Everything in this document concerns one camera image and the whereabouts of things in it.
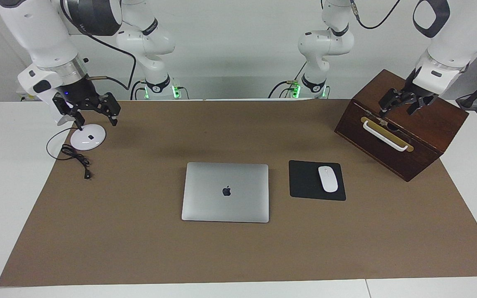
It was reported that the silver laptop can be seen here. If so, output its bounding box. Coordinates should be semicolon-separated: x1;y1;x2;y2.
181;162;270;223

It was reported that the dark brown wooden box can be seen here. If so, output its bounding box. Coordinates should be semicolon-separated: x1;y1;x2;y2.
334;69;470;183

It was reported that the white desk lamp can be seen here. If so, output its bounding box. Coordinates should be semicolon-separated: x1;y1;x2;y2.
52;99;106;151

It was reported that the white computer mouse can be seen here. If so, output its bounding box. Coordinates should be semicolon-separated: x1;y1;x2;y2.
318;166;339;193

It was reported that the black mouse pad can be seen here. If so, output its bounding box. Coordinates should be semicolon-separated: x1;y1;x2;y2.
289;160;347;201

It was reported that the brown table mat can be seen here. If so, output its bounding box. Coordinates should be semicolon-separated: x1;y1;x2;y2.
0;99;477;287

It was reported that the black lamp power cable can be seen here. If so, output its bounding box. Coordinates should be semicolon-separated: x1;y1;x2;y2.
46;127;92;180

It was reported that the white box handle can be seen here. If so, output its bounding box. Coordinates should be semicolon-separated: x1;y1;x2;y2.
363;120;409;152

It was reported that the black arm base cable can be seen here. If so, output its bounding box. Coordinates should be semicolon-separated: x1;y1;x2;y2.
130;80;148;100
268;62;308;99

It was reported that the brass handle plate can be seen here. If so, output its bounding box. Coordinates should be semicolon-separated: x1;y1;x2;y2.
361;117;414;153

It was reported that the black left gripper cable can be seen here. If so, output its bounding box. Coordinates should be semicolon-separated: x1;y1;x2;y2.
348;0;401;30

